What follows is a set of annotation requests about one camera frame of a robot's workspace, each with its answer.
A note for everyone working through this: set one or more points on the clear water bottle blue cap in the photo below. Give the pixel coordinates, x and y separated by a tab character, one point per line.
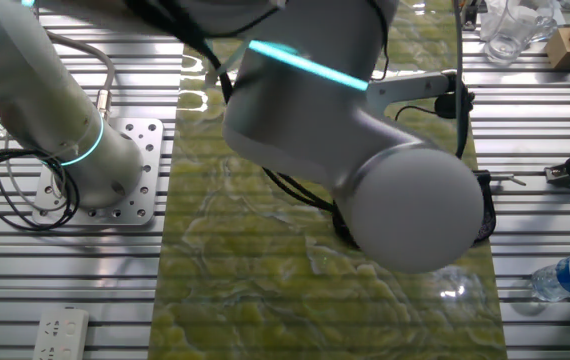
565	277

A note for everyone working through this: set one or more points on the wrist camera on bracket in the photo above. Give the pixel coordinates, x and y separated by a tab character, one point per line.
405	87

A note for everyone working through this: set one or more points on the clear glass mug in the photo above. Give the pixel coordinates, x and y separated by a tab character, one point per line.
510	35

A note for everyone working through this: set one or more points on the black C-clamp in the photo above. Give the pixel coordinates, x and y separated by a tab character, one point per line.
486	210

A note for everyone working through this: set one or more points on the green marble pattern mat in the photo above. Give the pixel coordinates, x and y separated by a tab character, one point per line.
265	290

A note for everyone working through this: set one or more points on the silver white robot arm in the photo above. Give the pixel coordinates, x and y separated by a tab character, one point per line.
415	210

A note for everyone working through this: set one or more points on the small black stand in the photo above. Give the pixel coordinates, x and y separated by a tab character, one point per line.
471	15

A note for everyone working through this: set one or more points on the white power strip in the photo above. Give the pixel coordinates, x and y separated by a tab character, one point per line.
60	335

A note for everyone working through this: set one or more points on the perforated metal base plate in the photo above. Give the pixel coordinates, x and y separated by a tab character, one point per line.
147	165

